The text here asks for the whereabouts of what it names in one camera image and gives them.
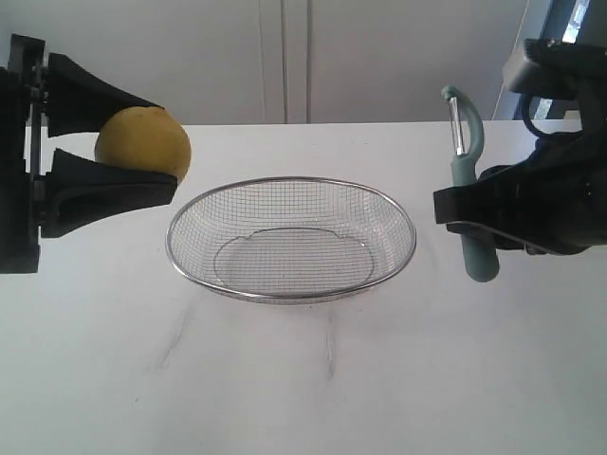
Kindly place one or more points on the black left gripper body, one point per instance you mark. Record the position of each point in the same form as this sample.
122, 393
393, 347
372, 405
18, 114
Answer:
24, 199

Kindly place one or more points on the metal wire mesh basket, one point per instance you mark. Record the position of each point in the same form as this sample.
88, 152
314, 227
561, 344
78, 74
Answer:
290, 239

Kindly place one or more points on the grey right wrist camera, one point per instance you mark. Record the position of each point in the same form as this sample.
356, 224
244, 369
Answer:
552, 69

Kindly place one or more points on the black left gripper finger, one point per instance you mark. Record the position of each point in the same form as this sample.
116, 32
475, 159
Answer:
79, 192
79, 102

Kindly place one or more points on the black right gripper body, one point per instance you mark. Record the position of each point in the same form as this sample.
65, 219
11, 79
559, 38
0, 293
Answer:
554, 201

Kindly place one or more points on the yellow lemon with sticker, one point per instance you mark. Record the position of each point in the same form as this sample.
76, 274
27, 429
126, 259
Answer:
145, 139

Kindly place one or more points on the teal handled vegetable peeler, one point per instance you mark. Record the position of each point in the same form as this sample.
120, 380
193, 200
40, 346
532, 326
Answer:
468, 136

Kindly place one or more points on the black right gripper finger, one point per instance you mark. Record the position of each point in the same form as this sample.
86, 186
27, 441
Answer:
493, 234
474, 204

